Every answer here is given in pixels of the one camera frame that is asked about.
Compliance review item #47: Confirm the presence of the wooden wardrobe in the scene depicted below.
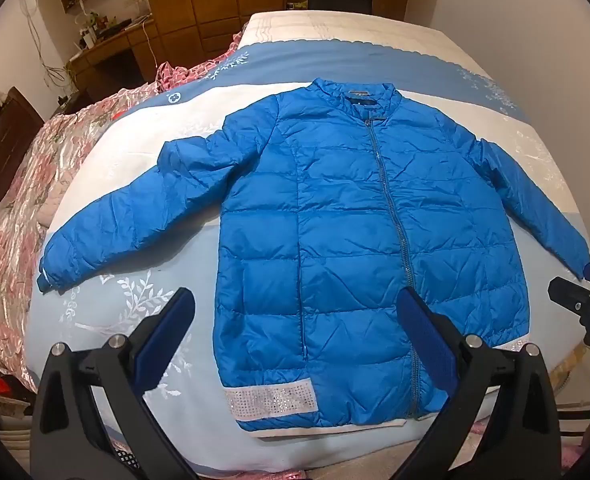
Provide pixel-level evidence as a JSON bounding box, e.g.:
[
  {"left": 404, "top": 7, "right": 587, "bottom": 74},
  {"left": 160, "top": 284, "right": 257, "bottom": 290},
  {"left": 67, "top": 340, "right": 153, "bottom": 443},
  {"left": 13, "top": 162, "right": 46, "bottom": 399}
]
[{"left": 147, "top": 0, "right": 438, "bottom": 68}]

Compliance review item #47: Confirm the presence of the pink floral quilt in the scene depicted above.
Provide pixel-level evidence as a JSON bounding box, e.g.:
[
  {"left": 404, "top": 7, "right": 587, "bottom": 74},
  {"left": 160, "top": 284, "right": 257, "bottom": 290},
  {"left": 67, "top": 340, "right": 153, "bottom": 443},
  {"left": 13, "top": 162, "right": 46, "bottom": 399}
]
[{"left": 0, "top": 30, "right": 248, "bottom": 396}]

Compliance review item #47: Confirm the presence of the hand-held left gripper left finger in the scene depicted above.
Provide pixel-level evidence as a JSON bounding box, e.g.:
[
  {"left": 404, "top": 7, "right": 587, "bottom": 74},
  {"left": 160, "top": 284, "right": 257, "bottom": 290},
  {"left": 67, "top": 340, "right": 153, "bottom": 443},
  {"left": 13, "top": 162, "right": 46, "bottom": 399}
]
[{"left": 30, "top": 287, "right": 198, "bottom": 480}]

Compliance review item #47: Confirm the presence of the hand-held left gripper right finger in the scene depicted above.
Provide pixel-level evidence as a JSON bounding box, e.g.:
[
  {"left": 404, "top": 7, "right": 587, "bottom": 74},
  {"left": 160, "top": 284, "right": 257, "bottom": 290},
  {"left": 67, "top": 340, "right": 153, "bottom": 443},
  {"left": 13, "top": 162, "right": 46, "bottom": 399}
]
[{"left": 396, "top": 287, "right": 560, "bottom": 480}]

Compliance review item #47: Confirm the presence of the dark wooden headboard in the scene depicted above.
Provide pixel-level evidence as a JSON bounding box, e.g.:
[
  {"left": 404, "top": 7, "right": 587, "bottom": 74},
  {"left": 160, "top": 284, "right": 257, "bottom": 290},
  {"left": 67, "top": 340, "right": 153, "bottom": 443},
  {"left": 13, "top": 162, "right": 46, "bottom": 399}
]
[{"left": 0, "top": 87, "right": 46, "bottom": 241}]

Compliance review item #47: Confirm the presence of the blue puffer jacket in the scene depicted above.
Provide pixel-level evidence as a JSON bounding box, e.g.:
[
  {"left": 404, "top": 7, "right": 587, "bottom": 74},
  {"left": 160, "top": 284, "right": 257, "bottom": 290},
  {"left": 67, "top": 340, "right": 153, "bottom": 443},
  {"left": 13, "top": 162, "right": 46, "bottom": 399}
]
[{"left": 37, "top": 77, "right": 590, "bottom": 436}]

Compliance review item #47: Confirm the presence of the wooden desk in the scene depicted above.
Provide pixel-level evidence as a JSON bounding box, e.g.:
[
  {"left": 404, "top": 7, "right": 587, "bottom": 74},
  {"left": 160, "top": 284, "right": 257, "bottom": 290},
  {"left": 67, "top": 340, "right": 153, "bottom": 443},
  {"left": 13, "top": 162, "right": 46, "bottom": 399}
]
[{"left": 67, "top": 17, "right": 163, "bottom": 98}]

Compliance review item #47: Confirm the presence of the white mattress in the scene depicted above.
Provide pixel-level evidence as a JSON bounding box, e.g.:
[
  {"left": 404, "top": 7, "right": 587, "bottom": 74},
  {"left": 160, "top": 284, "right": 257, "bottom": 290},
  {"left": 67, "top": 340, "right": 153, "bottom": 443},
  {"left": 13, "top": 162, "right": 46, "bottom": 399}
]
[{"left": 237, "top": 10, "right": 476, "bottom": 68}]

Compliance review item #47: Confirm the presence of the blue and white bedspread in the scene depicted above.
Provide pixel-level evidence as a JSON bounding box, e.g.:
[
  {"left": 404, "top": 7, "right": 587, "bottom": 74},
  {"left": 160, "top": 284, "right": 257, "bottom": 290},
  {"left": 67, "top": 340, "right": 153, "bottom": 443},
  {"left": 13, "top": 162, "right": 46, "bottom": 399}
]
[{"left": 25, "top": 40, "right": 590, "bottom": 473}]

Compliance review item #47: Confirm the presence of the white wall cable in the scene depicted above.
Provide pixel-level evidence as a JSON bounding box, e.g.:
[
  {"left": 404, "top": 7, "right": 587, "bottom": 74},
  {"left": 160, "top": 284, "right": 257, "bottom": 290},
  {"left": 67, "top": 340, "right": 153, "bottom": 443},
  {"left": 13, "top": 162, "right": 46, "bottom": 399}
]
[{"left": 17, "top": 0, "right": 70, "bottom": 86}]

